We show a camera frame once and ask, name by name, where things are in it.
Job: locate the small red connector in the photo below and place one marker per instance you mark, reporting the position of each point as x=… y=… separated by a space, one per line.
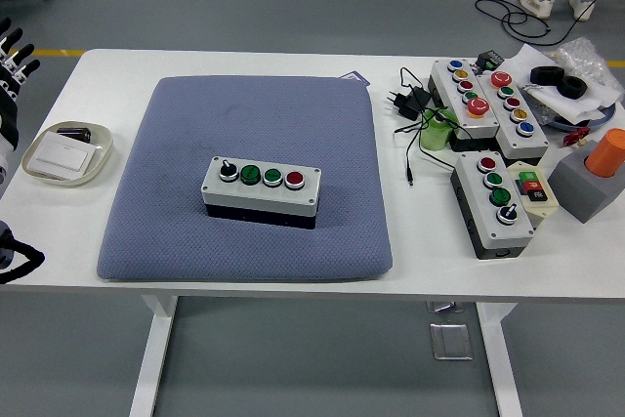
x=576 y=136

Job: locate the silver floor socket plate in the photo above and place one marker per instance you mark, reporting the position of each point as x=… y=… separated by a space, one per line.
x=451 y=341

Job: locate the purple white card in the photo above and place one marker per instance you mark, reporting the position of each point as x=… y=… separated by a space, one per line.
x=354 y=76

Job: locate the small black terminal module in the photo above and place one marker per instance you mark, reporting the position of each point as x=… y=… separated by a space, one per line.
x=490 y=59

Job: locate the grey block holder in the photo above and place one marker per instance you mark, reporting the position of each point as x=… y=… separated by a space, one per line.
x=576 y=187

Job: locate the orange cylinder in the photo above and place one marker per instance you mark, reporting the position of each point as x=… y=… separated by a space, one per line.
x=608 y=153

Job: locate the white wall switch plate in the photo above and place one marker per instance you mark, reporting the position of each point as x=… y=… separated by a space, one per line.
x=61 y=155

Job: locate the white table leg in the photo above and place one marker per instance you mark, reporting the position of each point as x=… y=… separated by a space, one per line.
x=498 y=353
x=156 y=339

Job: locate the grey four-button control box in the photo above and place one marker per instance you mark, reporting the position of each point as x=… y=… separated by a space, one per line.
x=508 y=236
x=263 y=197

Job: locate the clear bubble wrap bag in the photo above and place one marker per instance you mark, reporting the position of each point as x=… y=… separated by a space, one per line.
x=581 y=53

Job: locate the blue-grey padded mat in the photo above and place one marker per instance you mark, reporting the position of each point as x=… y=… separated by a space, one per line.
x=293 y=114

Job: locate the grey five-button control box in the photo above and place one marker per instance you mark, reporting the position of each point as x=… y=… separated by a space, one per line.
x=477 y=105
x=512 y=103

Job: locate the white paper sheet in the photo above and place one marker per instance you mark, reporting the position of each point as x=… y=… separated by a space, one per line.
x=525 y=58

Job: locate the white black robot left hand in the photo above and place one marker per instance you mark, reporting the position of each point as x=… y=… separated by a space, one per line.
x=9 y=114

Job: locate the small silver floor fitting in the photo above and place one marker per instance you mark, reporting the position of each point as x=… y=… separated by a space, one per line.
x=444 y=307

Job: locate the green cylinder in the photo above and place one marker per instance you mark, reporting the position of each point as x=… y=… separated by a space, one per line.
x=434 y=136

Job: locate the black power adapter plug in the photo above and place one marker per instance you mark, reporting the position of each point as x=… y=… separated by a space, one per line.
x=407 y=103

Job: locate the cream shallow dish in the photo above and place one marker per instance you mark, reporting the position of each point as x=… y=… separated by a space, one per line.
x=100 y=160

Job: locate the cream three-key switch box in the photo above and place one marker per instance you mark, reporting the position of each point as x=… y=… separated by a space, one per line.
x=529 y=187

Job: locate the small dark cylinder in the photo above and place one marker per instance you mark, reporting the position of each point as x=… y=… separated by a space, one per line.
x=73 y=134

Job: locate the blue-grey round plate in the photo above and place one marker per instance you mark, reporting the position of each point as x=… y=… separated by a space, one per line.
x=600 y=119

